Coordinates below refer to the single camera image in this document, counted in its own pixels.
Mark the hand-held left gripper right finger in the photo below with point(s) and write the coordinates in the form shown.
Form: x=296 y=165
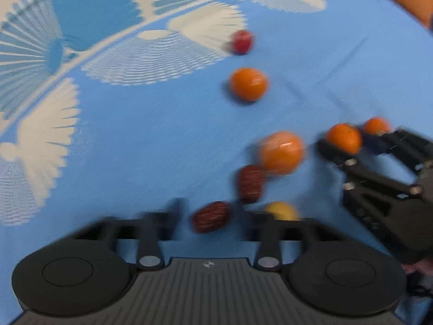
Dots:
x=248 y=223

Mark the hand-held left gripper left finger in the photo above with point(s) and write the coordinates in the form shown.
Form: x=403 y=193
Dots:
x=174 y=211

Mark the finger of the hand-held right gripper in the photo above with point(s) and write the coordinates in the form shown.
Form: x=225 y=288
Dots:
x=373 y=142
x=333 y=157

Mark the orange tangerine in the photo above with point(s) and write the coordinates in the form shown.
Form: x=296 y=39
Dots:
x=248 y=84
x=376 y=126
x=344 y=138

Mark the dark red jujube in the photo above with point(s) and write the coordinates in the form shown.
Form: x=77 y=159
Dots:
x=212 y=216
x=251 y=183

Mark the small red tomato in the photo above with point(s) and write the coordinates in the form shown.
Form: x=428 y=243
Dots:
x=242 y=41

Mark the yellow lemon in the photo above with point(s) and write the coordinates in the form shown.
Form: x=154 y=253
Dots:
x=282 y=211

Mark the large orange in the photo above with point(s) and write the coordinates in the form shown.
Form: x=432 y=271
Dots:
x=281 y=152

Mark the blue fan-print tablecloth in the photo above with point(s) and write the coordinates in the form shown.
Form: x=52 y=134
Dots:
x=135 y=135

